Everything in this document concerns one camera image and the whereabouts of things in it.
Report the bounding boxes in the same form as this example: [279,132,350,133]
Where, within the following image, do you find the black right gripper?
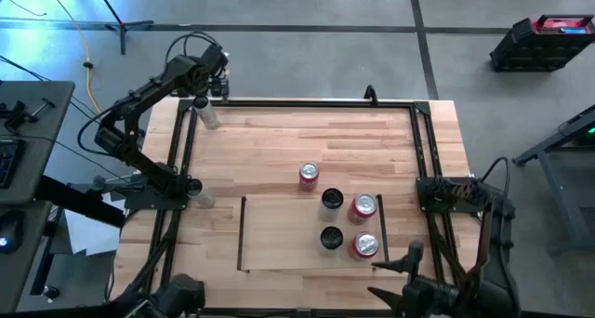
[366,241,467,318]

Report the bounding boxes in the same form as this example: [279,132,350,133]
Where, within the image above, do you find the white Celsius slim can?
[318,187,346,223]
[185,178,218,210]
[192,94,221,131]
[318,225,346,258]

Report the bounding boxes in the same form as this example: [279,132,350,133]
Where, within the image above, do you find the red Fanta soda can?
[297,162,321,192]
[347,192,379,226]
[349,232,381,262]

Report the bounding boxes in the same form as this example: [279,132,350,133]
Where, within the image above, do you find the wooden shelf with black legs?
[236,192,391,273]

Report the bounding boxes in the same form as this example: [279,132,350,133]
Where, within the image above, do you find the black tripod stand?
[90,0,155,57]

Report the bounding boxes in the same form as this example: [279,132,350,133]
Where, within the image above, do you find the black desk beam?
[34,174,127,230]

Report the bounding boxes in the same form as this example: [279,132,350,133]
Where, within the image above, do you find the grey metal stand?
[510,104,595,257]

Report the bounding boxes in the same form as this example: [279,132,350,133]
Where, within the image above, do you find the grey desk with tools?
[0,79,76,205]

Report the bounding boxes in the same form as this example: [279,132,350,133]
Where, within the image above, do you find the white paper sheets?
[63,192,125,257]

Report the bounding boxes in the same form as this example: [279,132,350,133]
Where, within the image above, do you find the black clamp tool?
[0,97,58,129]

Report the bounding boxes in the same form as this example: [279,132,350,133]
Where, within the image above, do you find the black keyboard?
[0,139,27,189]

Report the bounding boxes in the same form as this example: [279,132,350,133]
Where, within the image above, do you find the black computer mouse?
[0,214,23,255]

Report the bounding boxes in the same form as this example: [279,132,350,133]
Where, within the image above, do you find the black plastic crate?
[489,14,595,73]

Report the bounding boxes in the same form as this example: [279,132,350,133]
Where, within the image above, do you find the grey desk with mouse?
[0,200,52,314]

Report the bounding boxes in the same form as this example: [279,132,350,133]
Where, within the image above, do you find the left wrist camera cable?
[165,31,222,73]

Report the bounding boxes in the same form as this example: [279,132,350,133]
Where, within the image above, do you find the black aluminium table frame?
[110,97,501,310]

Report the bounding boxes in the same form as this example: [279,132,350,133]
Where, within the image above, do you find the yellow floor cable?
[44,0,103,114]

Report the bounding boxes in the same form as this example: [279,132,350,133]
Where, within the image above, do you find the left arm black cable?
[76,106,120,157]

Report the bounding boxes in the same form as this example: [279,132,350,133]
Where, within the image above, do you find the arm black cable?
[478,155,512,193]
[76,106,120,157]

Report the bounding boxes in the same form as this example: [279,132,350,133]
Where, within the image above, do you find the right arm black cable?
[478,155,512,193]

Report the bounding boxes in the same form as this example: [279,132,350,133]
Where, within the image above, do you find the red case with handle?
[532,14,595,35]

